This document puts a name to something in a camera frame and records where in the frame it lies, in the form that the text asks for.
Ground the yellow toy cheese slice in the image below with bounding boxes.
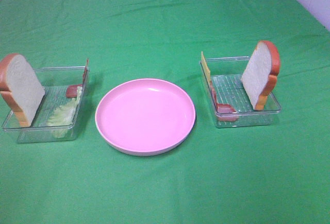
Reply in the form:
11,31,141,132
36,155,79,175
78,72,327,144
201,51,211,85

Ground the toy bacon strip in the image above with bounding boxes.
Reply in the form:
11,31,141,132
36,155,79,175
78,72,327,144
65,58,89,98
209,80,238,122

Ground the toy lettuce leaf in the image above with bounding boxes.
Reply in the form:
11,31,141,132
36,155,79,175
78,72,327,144
46,88,83,126

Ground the toy bread slice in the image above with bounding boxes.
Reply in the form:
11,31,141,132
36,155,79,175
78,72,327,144
241,40,281,111
1,53,45,127

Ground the pink round plate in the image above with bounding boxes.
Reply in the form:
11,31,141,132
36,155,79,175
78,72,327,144
95,78,196,156

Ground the right clear plastic tray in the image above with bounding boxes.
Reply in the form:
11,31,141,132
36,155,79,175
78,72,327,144
200,56,281,128

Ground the clear plastic tray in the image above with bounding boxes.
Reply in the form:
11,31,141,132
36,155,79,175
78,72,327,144
1,66,89,143
200,56,281,128

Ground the left clear plastic tray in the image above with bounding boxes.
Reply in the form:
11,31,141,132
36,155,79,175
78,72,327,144
1,66,89,143

